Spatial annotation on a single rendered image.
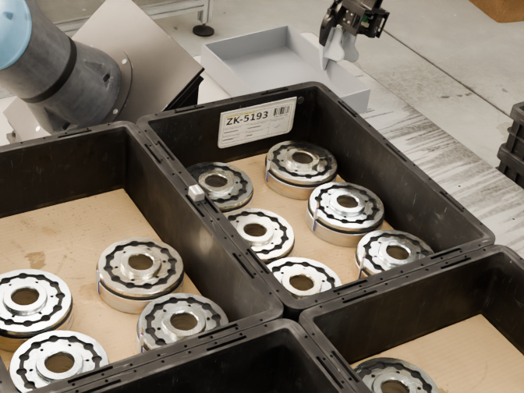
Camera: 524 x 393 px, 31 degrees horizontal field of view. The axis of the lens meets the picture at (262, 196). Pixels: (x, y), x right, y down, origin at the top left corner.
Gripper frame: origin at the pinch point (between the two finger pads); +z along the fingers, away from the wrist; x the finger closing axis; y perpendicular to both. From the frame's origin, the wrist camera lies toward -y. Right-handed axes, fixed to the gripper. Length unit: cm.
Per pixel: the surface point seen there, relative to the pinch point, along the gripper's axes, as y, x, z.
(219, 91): -6.9, -17.5, 10.2
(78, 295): 41, -74, 13
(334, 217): 47, -43, 0
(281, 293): 60, -64, 0
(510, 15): -90, 205, 16
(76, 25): -138, 38, 54
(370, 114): 12.8, 2.7, 4.3
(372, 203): 48, -36, -1
